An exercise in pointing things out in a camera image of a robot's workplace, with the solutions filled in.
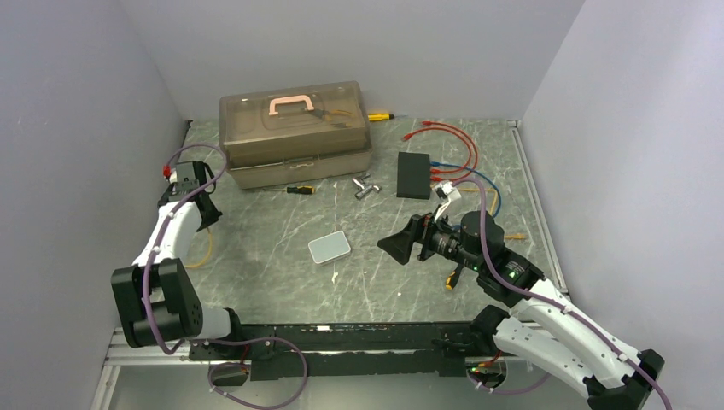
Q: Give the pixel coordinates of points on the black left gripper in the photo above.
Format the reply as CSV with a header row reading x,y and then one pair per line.
x,y
210,219

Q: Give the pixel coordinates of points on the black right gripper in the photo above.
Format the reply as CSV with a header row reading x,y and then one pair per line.
x,y
399,244

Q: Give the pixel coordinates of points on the small white switch box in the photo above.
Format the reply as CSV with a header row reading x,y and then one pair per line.
x,y
329,248

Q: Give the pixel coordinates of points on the black network switch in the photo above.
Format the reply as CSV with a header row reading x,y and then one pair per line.
x,y
413,176

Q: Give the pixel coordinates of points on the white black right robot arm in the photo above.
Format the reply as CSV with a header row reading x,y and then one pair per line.
x,y
535,321

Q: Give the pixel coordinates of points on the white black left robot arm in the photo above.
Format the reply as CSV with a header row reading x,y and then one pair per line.
x,y
155,299

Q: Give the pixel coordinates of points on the black orange stubby screwdriver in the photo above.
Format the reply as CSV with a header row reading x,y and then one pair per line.
x,y
454,277

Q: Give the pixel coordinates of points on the chrome socket adapter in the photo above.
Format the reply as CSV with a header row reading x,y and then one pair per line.
x,y
363,188

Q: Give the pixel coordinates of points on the black yellow screwdriver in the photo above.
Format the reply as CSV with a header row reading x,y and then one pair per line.
x,y
305,190

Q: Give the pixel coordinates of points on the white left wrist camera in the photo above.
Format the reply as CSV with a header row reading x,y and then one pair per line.
x,y
181,173

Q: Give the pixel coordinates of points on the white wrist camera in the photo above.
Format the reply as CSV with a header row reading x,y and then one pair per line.
x,y
181,173
447,194

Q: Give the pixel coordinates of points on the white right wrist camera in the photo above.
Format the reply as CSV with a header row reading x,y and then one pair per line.
x,y
447,194

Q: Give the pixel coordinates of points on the brown translucent toolbox pink handle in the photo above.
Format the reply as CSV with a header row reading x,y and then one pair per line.
x,y
295,134

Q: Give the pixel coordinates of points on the yellow handled screwdriver by wall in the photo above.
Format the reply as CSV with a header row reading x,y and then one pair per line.
x,y
380,117

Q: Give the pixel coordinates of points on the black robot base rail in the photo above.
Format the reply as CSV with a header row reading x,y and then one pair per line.
x,y
266,352

